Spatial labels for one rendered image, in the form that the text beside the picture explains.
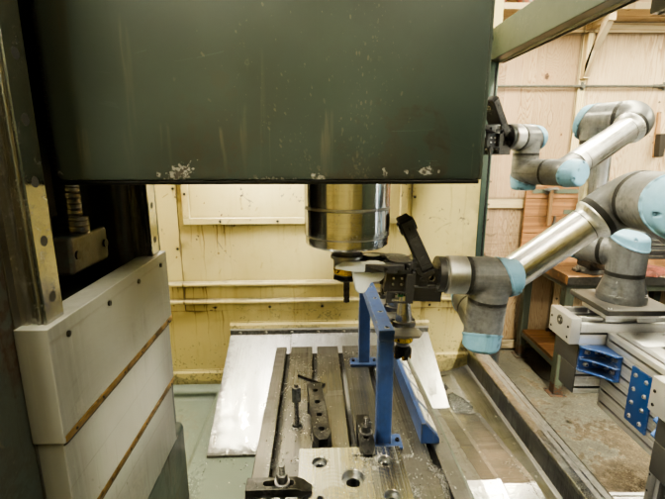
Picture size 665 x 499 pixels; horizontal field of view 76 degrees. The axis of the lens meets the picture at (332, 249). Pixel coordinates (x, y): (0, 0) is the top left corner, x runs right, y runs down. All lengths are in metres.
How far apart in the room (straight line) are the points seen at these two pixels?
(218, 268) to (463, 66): 1.44
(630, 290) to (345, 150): 1.22
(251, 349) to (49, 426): 1.25
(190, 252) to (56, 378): 1.26
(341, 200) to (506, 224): 3.04
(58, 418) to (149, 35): 0.56
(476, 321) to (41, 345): 0.72
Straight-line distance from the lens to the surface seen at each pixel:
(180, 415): 2.01
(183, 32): 0.71
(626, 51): 4.08
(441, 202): 1.89
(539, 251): 1.02
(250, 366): 1.87
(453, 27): 0.72
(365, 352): 1.58
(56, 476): 0.83
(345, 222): 0.72
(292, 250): 1.85
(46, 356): 0.72
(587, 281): 3.16
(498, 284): 0.87
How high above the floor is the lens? 1.65
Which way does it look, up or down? 13 degrees down
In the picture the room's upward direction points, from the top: straight up
